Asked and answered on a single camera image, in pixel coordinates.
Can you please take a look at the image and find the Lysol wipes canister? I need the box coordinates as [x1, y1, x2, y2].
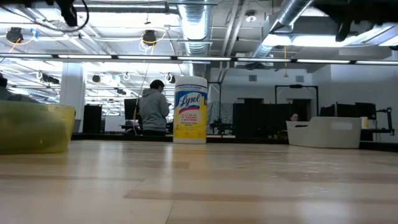
[172, 75, 208, 144]

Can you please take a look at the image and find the yellow hanging cord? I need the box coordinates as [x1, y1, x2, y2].
[283, 45, 289, 78]

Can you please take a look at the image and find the white plastic bin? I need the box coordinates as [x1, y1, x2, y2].
[285, 116, 363, 149]

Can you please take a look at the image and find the black box cabinet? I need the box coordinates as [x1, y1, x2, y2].
[82, 104, 103, 134]

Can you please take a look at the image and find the yellow plastic bin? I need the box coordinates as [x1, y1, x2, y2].
[0, 100, 76, 155]

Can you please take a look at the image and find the white building column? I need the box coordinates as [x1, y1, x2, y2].
[60, 63, 86, 108]

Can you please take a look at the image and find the ribbed silver air duct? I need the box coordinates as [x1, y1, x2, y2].
[178, 0, 213, 57]

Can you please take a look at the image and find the black aluminium table frame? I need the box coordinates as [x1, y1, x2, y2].
[71, 133, 398, 152]

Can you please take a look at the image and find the black computer monitor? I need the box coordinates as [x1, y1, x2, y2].
[336, 103, 356, 118]
[355, 102, 377, 120]
[124, 98, 141, 121]
[320, 105, 336, 118]

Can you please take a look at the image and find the grey cover sheet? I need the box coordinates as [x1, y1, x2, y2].
[207, 101, 234, 125]

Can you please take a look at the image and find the long ceiling light strip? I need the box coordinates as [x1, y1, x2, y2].
[0, 53, 398, 65]

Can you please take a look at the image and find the smooth silver air duct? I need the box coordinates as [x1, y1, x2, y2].
[248, 0, 314, 58]

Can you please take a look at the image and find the black gantry frame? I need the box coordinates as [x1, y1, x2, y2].
[274, 84, 320, 116]

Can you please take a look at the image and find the black ceiling cable reel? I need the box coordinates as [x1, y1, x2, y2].
[6, 27, 24, 44]
[142, 29, 158, 47]

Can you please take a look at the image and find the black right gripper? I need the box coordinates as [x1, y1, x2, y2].
[312, 0, 398, 26]

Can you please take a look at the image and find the black partition panel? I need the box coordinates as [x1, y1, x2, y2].
[233, 98, 312, 140]

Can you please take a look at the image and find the black clamp stand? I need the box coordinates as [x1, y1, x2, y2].
[376, 107, 396, 136]

